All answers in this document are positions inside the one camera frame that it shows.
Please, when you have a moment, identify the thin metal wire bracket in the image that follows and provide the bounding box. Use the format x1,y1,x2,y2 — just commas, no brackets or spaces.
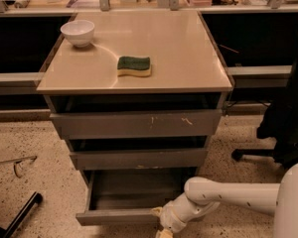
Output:
0,156,37,178

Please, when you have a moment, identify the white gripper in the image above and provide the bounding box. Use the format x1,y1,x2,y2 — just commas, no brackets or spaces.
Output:
151,193,220,238

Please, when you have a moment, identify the black chair leg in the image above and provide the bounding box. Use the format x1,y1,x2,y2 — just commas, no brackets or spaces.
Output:
0,192,43,238

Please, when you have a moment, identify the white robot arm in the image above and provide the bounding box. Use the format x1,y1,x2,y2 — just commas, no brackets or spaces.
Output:
153,164,298,238

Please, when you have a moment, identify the green and yellow sponge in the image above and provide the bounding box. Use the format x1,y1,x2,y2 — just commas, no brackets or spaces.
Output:
117,57,151,77

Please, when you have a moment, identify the grey drawer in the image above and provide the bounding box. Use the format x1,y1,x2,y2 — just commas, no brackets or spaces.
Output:
76,168,196,226
70,148,208,171
51,109,222,140

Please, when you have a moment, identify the grey middle drawer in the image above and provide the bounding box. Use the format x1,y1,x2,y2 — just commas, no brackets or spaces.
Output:
70,148,208,171

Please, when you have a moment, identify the white ceramic bowl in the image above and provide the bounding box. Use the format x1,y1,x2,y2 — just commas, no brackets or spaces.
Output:
61,20,94,47

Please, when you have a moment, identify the grey drawer cabinet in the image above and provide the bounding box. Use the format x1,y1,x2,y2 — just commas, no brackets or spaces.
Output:
36,9,233,227

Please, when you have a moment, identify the black office chair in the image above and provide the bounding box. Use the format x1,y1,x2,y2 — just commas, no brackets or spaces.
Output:
230,13,298,171

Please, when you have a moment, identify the grey top drawer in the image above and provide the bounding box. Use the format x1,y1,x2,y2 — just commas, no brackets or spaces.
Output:
51,109,222,140

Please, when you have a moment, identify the grey bottom drawer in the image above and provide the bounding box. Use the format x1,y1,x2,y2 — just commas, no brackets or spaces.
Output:
76,168,196,226

